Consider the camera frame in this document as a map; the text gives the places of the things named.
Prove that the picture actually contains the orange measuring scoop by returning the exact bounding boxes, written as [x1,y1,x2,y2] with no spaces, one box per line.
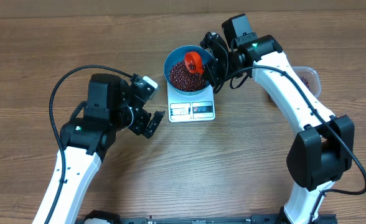
[184,51,204,75]

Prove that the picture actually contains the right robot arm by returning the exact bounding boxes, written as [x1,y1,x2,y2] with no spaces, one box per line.
[200,14,354,223]

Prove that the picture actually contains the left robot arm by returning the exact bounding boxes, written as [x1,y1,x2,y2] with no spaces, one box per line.
[34,73,164,223]

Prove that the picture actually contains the red beans in bowl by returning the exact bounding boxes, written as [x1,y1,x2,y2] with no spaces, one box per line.
[169,60,207,92]

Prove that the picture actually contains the white digital kitchen scale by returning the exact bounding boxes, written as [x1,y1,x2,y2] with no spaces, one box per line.
[167,84,216,123]

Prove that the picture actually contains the blue bowl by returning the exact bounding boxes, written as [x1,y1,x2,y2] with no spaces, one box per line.
[164,45,211,95]

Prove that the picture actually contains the red beans in container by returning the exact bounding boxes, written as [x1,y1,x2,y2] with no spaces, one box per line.
[300,77,311,91]

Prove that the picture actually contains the clear plastic container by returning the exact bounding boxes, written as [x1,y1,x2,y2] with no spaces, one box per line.
[293,67,322,98]

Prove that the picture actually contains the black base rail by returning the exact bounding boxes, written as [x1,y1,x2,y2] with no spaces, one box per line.
[75,210,338,224]

